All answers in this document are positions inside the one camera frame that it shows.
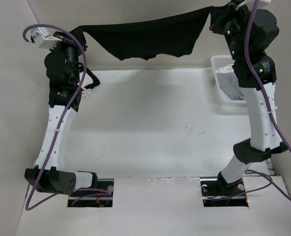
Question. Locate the white plastic basket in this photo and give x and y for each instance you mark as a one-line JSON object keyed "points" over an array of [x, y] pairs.
{"points": [[224, 100]]}

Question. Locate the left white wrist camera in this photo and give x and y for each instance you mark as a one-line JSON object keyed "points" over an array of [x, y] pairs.
{"points": [[42, 38]]}

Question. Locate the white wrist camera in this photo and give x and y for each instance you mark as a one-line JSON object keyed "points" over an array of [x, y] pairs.
{"points": [[250, 4], [42, 38]]}

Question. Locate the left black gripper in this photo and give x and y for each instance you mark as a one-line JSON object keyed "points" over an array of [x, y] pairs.
{"points": [[64, 36]]}

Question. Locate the bottom folded white tank top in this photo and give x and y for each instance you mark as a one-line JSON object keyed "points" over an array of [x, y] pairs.
{"points": [[86, 94]]}

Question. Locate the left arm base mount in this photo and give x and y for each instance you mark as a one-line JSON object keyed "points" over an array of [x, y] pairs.
{"points": [[99, 196]]}

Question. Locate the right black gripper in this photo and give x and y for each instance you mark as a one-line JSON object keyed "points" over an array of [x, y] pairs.
{"points": [[222, 13]]}

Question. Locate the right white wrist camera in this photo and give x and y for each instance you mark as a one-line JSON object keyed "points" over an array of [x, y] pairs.
{"points": [[250, 4]]}

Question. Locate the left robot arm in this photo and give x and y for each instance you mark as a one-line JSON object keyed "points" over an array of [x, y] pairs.
{"points": [[66, 75]]}

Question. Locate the right metal table rail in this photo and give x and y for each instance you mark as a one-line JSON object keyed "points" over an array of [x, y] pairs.
{"points": [[270, 167]]}

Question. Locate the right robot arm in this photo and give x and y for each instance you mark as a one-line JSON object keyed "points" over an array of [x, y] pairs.
{"points": [[248, 33]]}

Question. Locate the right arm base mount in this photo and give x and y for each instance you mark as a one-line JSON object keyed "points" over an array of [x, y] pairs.
{"points": [[214, 196]]}

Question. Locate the black tank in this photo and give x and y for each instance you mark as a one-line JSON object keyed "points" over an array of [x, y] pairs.
{"points": [[174, 36], [90, 81]]}

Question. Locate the folded black tank top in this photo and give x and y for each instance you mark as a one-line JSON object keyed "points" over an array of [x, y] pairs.
{"points": [[90, 81]]}

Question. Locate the grey tank top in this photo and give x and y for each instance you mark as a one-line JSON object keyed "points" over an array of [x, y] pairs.
{"points": [[229, 84]]}

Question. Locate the white tank top in basket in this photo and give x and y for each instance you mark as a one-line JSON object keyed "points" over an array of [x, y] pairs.
{"points": [[226, 69]]}

